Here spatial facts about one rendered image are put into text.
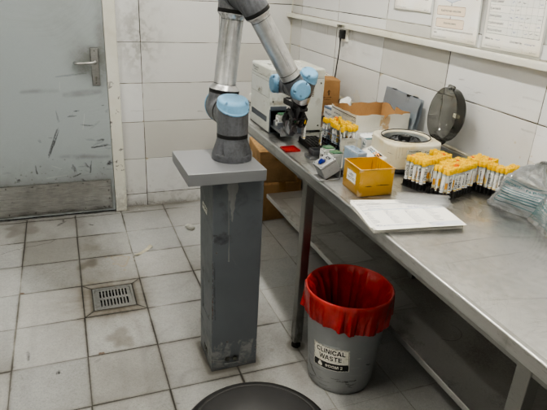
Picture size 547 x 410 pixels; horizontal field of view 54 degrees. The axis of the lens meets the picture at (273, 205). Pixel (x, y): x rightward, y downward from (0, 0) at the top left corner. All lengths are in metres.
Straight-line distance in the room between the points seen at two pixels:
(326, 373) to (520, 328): 1.11
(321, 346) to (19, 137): 2.35
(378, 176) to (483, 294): 0.64
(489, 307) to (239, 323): 1.20
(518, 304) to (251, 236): 1.06
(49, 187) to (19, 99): 0.59
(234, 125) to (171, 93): 1.83
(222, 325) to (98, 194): 1.83
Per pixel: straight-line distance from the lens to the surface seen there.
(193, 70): 3.74
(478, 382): 2.12
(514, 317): 1.34
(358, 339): 2.13
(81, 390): 2.38
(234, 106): 1.93
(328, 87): 3.02
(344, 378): 2.26
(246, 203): 2.01
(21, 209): 3.85
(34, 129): 3.67
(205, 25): 3.72
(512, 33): 2.17
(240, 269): 2.13
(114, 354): 2.52
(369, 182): 1.85
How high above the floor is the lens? 1.55
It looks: 23 degrees down
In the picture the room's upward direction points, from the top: 3 degrees clockwise
